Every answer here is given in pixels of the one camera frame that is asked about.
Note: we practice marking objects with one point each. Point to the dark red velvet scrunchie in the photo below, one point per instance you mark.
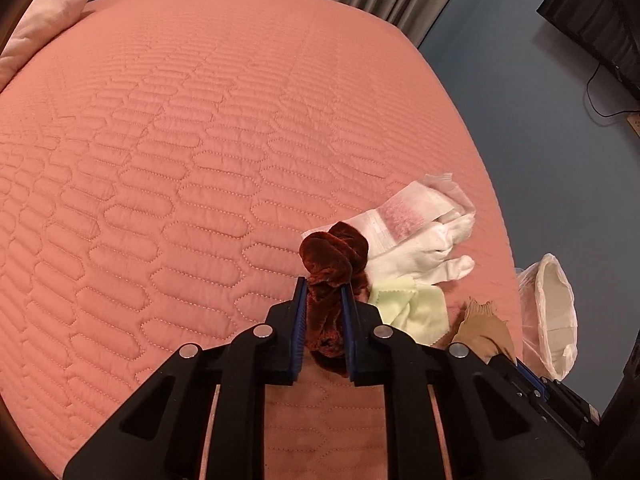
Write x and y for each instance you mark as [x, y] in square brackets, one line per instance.
[325, 260]

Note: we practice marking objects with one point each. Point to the pink pillow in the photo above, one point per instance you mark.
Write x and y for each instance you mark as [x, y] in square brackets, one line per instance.
[45, 15]

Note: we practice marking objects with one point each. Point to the tan stocking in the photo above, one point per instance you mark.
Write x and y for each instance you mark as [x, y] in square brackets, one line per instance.
[480, 335]

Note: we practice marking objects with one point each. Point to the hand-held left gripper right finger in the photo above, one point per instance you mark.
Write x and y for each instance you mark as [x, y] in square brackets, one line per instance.
[347, 330]

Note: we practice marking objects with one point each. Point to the light green cloth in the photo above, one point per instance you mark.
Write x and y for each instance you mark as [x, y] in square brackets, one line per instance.
[410, 310]

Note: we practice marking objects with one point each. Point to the bin with white liner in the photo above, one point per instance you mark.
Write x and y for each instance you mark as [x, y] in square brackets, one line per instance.
[555, 305]

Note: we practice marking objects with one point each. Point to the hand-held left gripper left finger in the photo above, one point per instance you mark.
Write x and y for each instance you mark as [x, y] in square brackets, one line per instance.
[300, 320]

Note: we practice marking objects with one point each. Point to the plain white sock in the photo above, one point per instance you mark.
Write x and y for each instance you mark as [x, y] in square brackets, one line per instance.
[415, 260]

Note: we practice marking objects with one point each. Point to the white sock with pink print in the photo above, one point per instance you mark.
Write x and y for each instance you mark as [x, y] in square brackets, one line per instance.
[405, 210]

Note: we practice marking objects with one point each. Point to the black wall television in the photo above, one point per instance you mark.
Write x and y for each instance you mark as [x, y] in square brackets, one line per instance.
[600, 15]

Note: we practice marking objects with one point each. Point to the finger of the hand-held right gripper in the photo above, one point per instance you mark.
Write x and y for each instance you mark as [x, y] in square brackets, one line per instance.
[520, 380]

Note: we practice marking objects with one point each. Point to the wall socket panel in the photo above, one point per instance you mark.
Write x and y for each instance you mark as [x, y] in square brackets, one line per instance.
[635, 125]

